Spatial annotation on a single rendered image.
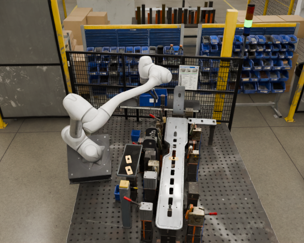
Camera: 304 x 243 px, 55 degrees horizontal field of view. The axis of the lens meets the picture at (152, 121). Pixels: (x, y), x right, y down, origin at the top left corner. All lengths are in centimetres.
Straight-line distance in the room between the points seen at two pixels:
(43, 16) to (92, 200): 255
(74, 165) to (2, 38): 234
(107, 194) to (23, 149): 220
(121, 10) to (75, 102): 710
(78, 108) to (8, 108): 308
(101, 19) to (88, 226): 514
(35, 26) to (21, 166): 187
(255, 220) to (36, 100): 353
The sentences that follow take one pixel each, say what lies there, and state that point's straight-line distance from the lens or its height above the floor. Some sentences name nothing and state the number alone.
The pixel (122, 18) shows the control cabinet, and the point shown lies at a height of 45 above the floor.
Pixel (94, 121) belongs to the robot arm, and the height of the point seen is 158.
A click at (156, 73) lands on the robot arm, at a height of 181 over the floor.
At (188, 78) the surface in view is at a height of 129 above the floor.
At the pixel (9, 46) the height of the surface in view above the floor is 132.
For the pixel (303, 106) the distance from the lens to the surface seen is 533.
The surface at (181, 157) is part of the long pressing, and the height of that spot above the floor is 100.
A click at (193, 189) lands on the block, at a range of 230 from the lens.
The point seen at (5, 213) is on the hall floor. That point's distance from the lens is 383.
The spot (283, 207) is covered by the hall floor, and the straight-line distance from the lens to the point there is 382.
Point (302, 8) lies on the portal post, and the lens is 690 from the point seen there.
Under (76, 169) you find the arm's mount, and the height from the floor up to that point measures 82.
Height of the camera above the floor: 269
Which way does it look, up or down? 34 degrees down
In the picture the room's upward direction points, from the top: straight up
